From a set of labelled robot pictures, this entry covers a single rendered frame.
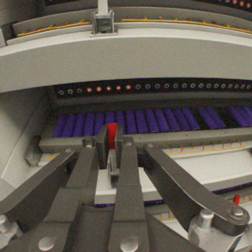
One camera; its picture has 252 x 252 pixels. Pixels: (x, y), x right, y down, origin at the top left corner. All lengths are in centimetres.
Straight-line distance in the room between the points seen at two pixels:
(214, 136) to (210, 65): 14
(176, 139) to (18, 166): 26
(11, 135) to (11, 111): 4
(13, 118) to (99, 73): 17
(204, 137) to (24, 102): 32
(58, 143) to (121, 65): 17
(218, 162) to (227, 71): 16
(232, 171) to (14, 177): 35
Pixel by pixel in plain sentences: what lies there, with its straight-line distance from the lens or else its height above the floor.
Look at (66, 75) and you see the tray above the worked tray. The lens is 17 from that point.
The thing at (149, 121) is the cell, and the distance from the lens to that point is 29.
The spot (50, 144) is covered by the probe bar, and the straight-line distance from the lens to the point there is 28.
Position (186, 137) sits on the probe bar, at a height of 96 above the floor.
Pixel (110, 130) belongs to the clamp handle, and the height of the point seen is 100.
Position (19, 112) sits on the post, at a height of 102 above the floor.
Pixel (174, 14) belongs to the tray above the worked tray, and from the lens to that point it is 24.
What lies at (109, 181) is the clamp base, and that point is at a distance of 21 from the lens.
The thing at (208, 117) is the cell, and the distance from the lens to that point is 34.
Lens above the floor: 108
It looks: 23 degrees down
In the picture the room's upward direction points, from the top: 3 degrees counter-clockwise
